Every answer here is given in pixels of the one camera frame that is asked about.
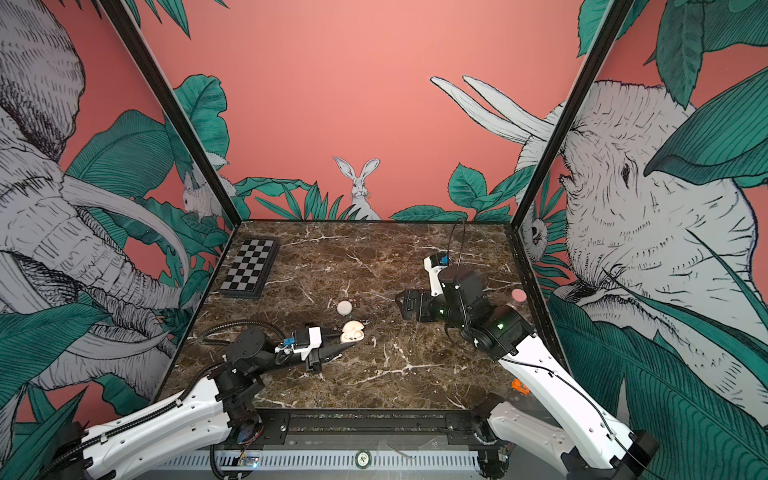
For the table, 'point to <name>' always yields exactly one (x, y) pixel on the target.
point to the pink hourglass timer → (519, 295)
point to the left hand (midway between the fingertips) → (351, 335)
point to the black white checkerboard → (249, 271)
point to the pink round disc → (352, 331)
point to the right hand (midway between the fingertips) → (407, 295)
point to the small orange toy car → (518, 385)
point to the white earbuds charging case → (344, 308)
